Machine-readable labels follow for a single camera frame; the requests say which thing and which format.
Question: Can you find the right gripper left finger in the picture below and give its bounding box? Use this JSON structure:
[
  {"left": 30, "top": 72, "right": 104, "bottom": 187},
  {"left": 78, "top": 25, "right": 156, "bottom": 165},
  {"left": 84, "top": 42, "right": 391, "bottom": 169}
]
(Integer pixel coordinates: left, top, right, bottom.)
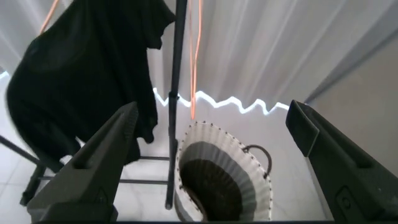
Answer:
[{"left": 27, "top": 101, "right": 139, "bottom": 223}]

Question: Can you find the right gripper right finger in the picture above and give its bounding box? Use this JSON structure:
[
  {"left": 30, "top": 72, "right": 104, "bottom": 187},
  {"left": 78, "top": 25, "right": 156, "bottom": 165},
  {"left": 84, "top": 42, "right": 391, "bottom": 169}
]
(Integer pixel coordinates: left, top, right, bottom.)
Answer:
[{"left": 285, "top": 99, "right": 398, "bottom": 223}]

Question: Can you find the black garment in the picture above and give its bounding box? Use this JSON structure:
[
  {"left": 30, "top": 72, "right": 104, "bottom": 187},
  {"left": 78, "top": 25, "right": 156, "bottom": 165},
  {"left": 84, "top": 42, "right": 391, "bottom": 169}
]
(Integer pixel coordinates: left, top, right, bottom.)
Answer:
[{"left": 6, "top": 0, "right": 177, "bottom": 166}]

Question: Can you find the pink clothes hanger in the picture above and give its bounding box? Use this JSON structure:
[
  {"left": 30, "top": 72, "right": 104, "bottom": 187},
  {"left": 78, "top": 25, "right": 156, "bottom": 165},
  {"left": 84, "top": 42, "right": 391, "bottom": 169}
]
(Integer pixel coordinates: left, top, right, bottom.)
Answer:
[
  {"left": 188, "top": 0, "right": 204, "bottom": 121},
  {"left": 39, "top": 0, "right": 60, "bottom": 34}
]

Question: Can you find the white laundry basket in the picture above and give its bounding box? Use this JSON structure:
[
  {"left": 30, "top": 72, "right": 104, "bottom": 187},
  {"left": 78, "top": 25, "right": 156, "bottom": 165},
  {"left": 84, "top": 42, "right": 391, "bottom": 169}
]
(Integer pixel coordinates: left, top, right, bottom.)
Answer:
[{"left": 173, "top": 120, "right": 274, "bottom": 223}]

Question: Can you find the black clothes rack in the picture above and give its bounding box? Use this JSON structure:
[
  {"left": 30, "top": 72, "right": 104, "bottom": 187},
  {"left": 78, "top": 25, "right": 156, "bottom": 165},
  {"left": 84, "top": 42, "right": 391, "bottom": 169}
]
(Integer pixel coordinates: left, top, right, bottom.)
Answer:
[{"left": 0, "top": 0, "right": 189, "bottom": 210}]

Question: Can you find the white curtain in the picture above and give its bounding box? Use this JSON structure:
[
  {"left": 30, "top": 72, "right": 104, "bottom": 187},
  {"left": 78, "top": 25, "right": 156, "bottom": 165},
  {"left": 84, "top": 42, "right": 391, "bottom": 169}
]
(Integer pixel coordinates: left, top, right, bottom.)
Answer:
[{"left": 0, "top": 0, "right": 398, "bottom": 116}]

